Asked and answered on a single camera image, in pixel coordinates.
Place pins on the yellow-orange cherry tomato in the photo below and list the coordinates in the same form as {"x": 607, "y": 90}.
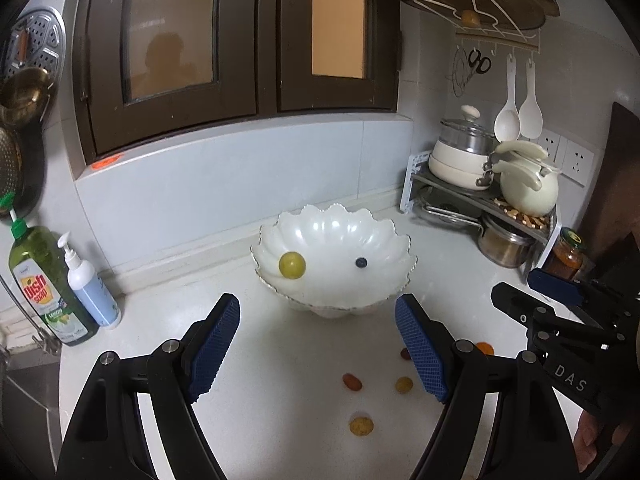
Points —
{"x": 361, "y": 425}

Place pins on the steel steamer with glass lid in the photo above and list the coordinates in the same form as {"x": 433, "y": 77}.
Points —
{"x": 465, "y": 137}

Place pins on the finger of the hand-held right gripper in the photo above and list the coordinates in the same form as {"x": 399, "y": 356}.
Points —
{"x": 555, "y": 285}
{"x": 515, "y": 302}

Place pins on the green dish soap bottle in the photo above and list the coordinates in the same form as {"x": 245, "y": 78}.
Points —
{"x": 45, "y": 285}

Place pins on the glass jar of sauce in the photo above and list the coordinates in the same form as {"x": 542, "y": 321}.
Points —
{"x": 562, "y": 260}

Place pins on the black scissors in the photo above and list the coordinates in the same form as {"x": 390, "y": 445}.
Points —
{"x": 480, "y": 62}

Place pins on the steel faucet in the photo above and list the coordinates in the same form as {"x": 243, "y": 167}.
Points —
{"x": 42, "y": 342}

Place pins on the steel sink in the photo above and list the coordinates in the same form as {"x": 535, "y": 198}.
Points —
{"x": 25, "y": 400}

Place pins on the orange sticker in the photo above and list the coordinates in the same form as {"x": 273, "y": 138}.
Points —
{"x": 107, "y": 161}

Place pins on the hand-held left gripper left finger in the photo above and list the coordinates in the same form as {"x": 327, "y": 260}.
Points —
{"x": 215, "y": 347}

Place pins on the white scalloped bowl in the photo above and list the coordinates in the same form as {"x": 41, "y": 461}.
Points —
{"x": 340, "y": 240}

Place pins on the person's right hand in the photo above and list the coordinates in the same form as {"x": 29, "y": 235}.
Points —
{"x": 587, "y": 440}

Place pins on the cream cooking pot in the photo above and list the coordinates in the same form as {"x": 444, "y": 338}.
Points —
{"x": 452, "y": 165}

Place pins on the dark red oval tomato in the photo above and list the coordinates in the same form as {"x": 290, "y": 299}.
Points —
{"x": 405, "y": 353}

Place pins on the cream kettle pot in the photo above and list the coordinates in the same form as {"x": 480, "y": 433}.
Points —
{"x": 530, "y": 195}

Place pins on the metal colander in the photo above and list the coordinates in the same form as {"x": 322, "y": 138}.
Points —
{"x": 10, "y": 165}

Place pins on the red-orange oval cherry tomato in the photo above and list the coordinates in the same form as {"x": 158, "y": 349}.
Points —
{"x": 351, "y": 381}

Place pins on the white corner shelf rack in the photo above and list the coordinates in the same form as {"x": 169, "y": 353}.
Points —
{"x": 440, "y": 182}

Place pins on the white wall socket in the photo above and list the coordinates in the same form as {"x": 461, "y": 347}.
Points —
{"x": 552, "y": 147}
{"x": 580, "y": 162}

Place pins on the wooden trivet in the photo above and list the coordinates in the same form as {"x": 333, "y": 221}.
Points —
{"x": 525, "y": 220}

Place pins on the green grape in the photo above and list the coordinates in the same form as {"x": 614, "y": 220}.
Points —
{"x": 292, "y": 264}

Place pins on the white plastic spoon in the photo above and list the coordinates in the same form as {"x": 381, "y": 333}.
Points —
{"x": 506, "y": 122}
{"x": 531, "y": 115}

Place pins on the dark brown board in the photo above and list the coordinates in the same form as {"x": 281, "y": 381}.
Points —
{"x": 620, "y": 185}

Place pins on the brass ladle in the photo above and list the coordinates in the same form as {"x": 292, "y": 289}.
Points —
{"x": 22, "y": 95}

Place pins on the white pump bottle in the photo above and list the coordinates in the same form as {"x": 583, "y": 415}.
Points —
{"x": 92, "y": 290}

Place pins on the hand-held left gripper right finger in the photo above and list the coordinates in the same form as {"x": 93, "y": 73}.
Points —
{"x": 420, "y": 350}

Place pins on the stainless steel pot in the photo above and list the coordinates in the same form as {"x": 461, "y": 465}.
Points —
{"x": 502, "y": 247}

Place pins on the dark brown window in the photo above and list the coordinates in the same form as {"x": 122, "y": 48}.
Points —
{"x": 170, "y": 35}
{"x": 340, "y": 20}

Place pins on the orange cherry tomato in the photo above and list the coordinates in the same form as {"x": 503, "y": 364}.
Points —
{"x": 484, "y": 347}

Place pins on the small yellow cherry tomato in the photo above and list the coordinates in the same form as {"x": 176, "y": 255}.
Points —
{"x": 404, "y": 385}

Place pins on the steel steamer plate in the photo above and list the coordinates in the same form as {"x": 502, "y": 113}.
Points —
{"x": 40, "y": 45}

